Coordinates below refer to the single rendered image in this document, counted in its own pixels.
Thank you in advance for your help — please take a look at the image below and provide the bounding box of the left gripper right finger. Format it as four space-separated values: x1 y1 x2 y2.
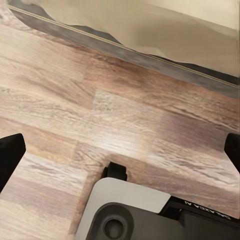
224 133 240 173

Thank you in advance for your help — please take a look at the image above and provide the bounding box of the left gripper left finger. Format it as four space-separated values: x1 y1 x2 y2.
0 133 26 193

